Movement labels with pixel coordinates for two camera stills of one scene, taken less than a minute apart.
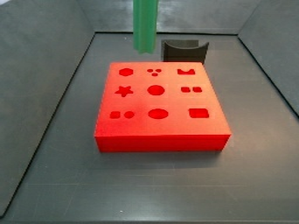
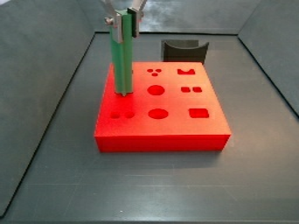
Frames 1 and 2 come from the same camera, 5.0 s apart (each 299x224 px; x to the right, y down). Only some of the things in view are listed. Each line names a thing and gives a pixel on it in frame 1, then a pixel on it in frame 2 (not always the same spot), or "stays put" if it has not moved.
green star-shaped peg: [144, 25] to [123, 59]
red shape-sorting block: [157, 107] stays put
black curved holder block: [184, 51] stays put
